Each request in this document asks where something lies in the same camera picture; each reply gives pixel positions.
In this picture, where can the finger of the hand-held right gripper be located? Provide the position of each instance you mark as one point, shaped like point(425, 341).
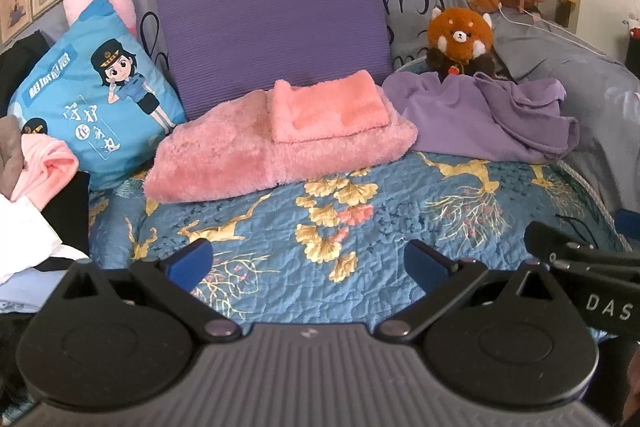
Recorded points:
point(565, 244)

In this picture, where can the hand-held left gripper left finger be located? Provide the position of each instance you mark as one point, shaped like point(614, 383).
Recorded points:
point(192, 259)

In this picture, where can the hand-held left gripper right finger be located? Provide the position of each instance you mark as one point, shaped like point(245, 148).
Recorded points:
point(425, 259)

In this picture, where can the purple garment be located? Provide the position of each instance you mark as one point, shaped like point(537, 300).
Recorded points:
point(450, 117)

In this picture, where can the black clothes pile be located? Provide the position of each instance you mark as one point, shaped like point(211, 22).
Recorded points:
point(22, 67)

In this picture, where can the blue floral quilt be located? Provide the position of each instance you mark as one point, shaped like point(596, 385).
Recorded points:
point(400, 197)

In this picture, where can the large pink fluffy garment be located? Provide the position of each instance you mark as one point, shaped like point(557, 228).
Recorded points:
point(215, 157)

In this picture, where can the black garment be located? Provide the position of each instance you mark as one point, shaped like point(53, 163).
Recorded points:
point(67, 207)

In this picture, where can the light blue cloth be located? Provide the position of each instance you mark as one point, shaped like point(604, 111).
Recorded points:
point(25, 289)

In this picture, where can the white cloth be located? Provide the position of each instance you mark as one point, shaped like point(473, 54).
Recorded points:
point(20, 232)

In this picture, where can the light pink garment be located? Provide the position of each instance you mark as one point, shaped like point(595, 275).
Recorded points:
point(45, 157)

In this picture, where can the folded salmon fluffy garment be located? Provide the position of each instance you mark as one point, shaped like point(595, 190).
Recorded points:
point(325, 107)

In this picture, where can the blue cartoon printed pillow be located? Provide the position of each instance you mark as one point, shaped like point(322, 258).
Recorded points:
point(75, 97)

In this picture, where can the brown garment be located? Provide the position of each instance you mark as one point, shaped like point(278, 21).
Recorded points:
point(10, 152)

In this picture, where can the red panda plush toy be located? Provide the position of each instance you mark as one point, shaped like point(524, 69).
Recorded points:
point(457, 34)

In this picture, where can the purple ribbed mat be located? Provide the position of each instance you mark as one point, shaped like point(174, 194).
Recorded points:
point(265, 7)

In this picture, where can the leaning picture frame with figure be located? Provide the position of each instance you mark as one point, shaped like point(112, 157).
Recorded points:
point(15, 4)

